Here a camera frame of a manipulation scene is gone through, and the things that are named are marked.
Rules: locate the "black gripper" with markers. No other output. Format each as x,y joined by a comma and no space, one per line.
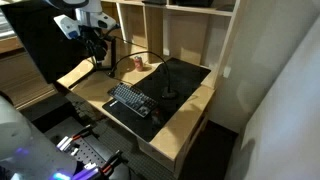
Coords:
90,37

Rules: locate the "black gooseneck desk lamp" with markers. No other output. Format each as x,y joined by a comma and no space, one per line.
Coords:
168,93

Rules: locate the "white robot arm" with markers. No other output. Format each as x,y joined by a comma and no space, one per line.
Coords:
13,133

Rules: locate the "black desk mat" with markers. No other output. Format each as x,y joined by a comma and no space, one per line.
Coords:
180,80

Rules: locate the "wooden desk with shelves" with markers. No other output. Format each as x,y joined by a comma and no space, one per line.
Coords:
186,116

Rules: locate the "red soda can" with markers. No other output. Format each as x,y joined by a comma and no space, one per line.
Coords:
138,64

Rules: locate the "black keyboard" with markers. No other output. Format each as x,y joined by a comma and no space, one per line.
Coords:
133,99

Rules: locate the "black monitor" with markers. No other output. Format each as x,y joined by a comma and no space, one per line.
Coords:
36,43

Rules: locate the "white outlet plate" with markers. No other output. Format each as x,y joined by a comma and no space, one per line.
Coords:
166,52

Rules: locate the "wooden cabinet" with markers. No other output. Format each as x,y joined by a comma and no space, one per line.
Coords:
23,83

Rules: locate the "black computer mouse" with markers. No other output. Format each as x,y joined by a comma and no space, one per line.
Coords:
156,114

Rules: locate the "black orange clamp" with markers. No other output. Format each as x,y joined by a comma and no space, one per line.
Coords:
78,136
106,165

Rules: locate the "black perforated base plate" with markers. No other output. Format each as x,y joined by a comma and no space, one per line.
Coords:
86,150

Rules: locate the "white wall switch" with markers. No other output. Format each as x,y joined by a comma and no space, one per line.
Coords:
227,72

